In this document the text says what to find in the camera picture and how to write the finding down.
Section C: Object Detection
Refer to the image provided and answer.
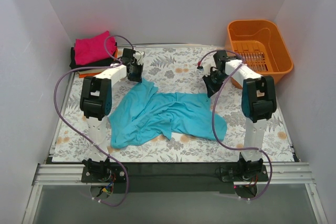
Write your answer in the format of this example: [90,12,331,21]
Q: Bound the teal t shirt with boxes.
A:
[109,80,227,148]

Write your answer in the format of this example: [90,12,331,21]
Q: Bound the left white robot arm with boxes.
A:
[80,48,145,183]

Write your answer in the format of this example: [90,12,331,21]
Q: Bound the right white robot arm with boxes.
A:
[197,49,277,181]

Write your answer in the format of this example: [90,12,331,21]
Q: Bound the black folded t shirt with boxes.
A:
[69,40,118,69]

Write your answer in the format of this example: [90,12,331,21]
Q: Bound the beige folded t shirt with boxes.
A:
[78,68,106,74]

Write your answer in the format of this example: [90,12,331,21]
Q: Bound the orange folded t shirt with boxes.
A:
[76,48,113,78]

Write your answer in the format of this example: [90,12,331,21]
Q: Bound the pink folded t shirt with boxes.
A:
[74,31,117,65]

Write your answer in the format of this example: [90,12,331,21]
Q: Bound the orange plastic basket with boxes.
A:
[225,19,293,83]

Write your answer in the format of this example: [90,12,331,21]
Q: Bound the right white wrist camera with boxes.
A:
[197,61,215,76]

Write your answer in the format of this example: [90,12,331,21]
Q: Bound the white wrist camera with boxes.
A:
[133,51,145,65]
[197,61,215,76]

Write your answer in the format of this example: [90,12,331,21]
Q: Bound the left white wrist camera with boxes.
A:
[133,51,145,65]

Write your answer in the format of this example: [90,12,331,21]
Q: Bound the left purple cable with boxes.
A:
[54,35,136,207]

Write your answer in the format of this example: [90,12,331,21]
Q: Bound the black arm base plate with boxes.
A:
[81,162,269,194]

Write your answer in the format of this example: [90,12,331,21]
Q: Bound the aluminium frame rail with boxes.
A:
[33,162,316,185]

